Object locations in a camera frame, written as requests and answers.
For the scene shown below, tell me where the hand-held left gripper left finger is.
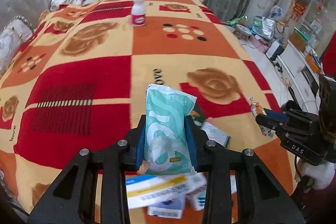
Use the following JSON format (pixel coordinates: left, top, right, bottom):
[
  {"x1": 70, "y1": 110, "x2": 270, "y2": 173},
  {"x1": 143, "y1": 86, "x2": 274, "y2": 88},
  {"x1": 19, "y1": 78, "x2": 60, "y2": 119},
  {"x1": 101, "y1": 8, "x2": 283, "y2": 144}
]
[{"x1": 27, "y1": 114, "x2": 147, "y2": 224}]

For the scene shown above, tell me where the white bottle pink label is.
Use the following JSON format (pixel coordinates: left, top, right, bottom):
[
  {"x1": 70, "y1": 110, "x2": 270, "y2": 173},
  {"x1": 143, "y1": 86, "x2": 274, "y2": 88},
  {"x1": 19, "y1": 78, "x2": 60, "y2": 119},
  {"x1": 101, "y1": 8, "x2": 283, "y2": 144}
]
[{"x1": 131, "y1": 0, "x2": 147, "y2": 27}]

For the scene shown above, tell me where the orange box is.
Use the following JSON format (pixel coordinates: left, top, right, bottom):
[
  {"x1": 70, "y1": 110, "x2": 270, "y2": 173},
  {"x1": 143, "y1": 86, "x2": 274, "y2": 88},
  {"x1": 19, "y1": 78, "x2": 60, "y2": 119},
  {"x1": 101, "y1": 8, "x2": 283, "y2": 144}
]
[{"x1": 290, "y1": 28, "x2": 310, "y2": 52}]

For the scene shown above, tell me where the red gold hanging decoration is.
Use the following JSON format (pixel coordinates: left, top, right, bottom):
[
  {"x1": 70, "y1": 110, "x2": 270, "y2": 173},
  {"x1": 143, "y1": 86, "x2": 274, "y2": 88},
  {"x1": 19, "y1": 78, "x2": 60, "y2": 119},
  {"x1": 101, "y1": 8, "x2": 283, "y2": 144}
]
[{"x1": 290, "y1": 1, "x2": 309, "y2": 21}]

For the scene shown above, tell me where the green foil packet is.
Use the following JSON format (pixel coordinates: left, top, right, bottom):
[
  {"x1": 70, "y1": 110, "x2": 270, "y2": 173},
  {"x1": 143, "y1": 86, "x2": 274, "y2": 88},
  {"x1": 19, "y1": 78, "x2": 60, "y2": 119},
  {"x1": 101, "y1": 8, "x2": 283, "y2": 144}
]
[{"x1": 228, "y1": 17, "x2": 248, "y2": 26}]

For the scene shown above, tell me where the white cabinet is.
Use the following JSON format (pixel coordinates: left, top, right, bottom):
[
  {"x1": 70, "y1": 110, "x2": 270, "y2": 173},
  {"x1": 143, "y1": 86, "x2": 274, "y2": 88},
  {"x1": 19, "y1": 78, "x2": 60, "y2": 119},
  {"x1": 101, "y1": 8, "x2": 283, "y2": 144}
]
[{"x1": 278, "y1": 40, "x2": 323, "y2": 98}]

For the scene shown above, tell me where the blue striped white packet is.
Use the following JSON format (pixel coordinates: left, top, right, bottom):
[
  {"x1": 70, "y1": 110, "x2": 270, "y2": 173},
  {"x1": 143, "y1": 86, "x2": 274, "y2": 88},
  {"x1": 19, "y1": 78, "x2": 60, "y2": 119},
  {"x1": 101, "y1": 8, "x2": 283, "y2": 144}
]
[{"x1": 186, "y1": 187, "x2": 208, "y2": 211}]

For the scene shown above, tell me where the white fringed pillow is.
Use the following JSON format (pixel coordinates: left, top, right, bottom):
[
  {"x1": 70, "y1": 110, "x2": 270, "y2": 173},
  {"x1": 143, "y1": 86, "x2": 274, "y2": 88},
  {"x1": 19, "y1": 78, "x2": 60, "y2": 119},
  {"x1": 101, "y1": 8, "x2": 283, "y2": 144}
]
[{"x1": 0, "y1": 15, "x2": 33, "y2": 75}]

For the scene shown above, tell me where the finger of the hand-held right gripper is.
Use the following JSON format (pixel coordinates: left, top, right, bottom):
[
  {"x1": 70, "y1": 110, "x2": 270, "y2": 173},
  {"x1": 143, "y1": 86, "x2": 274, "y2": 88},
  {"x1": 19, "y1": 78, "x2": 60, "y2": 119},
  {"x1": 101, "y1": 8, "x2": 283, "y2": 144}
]
[
  {"x1": 255, "y1": 114, "x2": 285, "y2": 136},
  {"x1": 262, "y1": 108, "x2": 288, "y2": 122}
]

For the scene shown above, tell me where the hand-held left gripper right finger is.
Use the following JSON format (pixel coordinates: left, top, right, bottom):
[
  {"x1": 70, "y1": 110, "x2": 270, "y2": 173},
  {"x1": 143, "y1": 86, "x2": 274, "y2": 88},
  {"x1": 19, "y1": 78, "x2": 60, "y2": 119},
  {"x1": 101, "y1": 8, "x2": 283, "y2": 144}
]
[{"x1": 184, "y1": 114, "x2": 307, "y2": 224}]

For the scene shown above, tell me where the green white box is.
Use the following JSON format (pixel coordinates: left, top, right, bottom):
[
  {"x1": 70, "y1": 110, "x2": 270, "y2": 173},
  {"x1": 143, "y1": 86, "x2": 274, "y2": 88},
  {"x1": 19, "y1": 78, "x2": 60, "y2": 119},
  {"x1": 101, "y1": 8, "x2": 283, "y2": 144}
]
[{"x1": 201, "y1": 122, "x2": 231, "y2": 147}]

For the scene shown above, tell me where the white yellow medicine box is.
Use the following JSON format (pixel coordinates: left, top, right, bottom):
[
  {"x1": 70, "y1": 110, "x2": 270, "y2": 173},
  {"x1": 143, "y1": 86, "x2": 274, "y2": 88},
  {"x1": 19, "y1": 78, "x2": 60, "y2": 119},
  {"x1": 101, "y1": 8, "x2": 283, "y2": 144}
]
[{"x1": 125, "y1": 174, "x2": 208, "y2": 210}]

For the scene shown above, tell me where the silver foil bag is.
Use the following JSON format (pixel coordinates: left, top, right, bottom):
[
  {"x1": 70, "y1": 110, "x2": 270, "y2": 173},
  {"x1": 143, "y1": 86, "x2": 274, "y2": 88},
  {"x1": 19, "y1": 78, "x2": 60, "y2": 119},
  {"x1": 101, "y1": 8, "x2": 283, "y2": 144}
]
[{"x1": 252, "y1": 17, "x2": 276, "y2": 39}]

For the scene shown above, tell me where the white blue plastic bag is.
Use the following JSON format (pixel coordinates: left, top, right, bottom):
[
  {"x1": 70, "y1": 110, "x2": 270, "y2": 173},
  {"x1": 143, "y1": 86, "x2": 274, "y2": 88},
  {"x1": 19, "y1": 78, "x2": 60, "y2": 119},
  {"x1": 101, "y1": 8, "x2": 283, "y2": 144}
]
[{"x1": 269, "y1": 5, "x2": 284, "y2": 21}]

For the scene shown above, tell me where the orange clear snack wrapper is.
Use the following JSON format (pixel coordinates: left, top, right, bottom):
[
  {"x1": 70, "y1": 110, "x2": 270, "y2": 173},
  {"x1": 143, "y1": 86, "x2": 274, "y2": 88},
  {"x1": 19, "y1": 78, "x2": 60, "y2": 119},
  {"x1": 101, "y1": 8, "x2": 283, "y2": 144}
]
[{"x1": 247, "y1": 97, "x2": 275, "y2": 138}]

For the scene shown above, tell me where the blue box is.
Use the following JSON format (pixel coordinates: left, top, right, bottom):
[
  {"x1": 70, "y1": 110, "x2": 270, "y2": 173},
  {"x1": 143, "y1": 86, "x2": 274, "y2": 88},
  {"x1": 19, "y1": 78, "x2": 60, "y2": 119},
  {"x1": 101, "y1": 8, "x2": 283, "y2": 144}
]
[{"x1": 147, "y1": 196, "x2": 185, "y2": 219}]

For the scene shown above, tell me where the small wooden stool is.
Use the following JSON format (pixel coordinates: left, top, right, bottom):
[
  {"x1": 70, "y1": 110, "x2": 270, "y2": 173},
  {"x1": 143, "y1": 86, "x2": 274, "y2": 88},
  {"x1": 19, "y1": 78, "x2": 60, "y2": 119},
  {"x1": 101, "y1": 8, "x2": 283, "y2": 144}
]
[{"x1": 235, "y1": 25, "x2": 252, "y2": 42}]

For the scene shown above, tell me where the red orange printed blanket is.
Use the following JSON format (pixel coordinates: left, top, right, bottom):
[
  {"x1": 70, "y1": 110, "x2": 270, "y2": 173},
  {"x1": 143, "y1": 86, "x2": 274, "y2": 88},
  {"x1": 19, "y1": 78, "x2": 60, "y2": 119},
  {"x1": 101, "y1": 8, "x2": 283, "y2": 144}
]
[{"x1": 0, "y1": 0, "x2": 302, "y2": 224}]

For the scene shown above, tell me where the teal tissue packet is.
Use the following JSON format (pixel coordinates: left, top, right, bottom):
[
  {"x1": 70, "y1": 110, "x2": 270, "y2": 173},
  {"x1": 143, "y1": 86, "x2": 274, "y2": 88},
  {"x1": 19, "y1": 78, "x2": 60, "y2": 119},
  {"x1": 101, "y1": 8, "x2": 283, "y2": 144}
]
[{"x1": 142, "y1": 84, "x2": 197, "y2": 177}]

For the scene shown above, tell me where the white dark box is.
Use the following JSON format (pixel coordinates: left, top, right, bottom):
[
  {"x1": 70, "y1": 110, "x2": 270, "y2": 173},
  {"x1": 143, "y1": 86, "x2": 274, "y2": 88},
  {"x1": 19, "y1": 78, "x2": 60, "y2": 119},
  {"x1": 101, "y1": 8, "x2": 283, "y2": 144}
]
[{"x1": 266, "y1": 43, "x2": 285, "y2": 60}]

